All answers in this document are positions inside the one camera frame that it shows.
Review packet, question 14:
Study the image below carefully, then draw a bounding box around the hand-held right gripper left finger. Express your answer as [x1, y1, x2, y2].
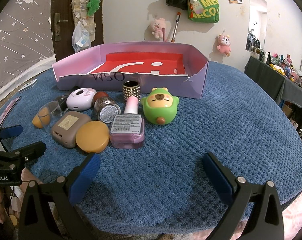
[18, 152, 101, 240]

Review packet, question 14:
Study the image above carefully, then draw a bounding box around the row of cosmetics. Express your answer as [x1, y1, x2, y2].
[251, 47, 302, 88]

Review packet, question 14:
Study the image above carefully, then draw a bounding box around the pink pig plush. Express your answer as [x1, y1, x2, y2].
[149, 18, 168, 40]

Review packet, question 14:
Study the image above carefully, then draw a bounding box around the gold studded cylinder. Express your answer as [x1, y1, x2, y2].
[122, 80, 141, 102]

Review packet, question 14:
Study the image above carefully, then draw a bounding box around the pink and yellow plush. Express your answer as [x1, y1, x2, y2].
[216, 34, 232, 57]

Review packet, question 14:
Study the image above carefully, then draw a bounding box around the lilac round device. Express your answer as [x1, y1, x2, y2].
[66, 87, 97, 111]

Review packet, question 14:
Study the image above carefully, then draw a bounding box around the purple cardboard box red inside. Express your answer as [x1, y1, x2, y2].
[52, 41, 209, 100]

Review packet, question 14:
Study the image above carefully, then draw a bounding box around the white plastic bag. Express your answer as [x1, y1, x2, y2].
[71, 21, 91, 53]

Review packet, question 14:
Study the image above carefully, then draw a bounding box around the dark brown door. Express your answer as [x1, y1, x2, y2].
[51, 0, 104, 62]

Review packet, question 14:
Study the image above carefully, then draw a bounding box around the pink bed sheet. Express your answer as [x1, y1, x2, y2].
[281, 180, 302, 240]

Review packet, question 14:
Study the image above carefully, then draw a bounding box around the brass door handle plate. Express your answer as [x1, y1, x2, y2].
[54, 12, 69, 42]

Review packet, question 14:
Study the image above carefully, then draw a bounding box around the clear hanging organizer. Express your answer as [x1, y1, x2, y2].
[69, 0, 96, 48]

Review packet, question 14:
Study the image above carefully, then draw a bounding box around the glitter bottle with brown cap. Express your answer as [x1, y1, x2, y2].
[92, 91, 122, 124]

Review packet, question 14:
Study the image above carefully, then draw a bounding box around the black flat box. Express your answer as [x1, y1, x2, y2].
[0, 96, 22, 128]

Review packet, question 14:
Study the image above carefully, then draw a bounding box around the green plush dinosaur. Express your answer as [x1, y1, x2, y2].
[86, 0, 102, 17]

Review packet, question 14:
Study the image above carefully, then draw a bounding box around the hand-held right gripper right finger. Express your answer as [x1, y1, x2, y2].
[202, 152, 285, 240]

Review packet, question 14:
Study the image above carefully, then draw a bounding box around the black starry bottle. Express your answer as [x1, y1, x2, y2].
[56, 95, 71, 112]

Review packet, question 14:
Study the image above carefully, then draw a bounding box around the wall mirror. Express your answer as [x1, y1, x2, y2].
[245, 0, 268, 53]

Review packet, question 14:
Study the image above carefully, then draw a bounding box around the orange makeup sponge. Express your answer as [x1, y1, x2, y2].
[32, 107, 51, 128]

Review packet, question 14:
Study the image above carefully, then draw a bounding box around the green capybara toy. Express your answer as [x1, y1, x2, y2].
[140, 87, 179, 125]

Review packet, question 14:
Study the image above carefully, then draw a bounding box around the white rounded card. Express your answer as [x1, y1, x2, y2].
[19, 79, 38, 93]

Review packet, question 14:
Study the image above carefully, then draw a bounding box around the clear plastic cup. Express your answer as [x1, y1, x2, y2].
[38, 100, 64, 128]

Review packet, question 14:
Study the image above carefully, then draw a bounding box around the table with dark cloth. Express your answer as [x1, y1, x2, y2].
[244, 56, 302, 117]

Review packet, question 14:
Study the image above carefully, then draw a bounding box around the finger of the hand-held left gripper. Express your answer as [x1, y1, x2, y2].
[0, 141, 46, 167]
[0, 124, 24, 150]

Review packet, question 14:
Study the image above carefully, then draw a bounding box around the grey starry curtain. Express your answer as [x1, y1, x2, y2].
[0, 0, 55, 100]

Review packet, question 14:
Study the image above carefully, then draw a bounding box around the taupe square case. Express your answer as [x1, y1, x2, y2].
[50, 112, 92, 149]

